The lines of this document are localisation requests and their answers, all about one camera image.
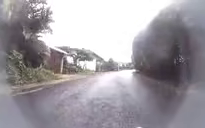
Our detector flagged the green roadside bushes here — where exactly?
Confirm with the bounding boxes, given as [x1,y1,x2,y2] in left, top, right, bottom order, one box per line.
[5,49,58,86]

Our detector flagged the brown wooden shed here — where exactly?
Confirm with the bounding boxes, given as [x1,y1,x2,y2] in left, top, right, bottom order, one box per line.
[47,46,70,75]

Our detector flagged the pale roadside verge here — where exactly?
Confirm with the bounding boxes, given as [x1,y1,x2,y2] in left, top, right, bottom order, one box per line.
[9,72,98,97]

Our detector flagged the tall dark green hedge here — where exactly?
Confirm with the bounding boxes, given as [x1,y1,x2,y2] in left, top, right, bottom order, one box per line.
[131,0,205,88]

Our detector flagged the distant trees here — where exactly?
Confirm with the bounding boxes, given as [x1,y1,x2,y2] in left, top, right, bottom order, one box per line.
[101,57,134,72]

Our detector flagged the wet grey asphalt road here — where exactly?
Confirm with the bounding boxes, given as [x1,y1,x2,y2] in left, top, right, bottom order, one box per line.
[0,69,205,128]

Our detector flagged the tall leafy tree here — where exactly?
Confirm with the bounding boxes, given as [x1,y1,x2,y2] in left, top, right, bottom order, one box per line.
[0,0,55,68]

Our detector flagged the white house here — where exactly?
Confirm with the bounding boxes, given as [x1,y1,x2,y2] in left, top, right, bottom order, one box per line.
[58,46,105,73]

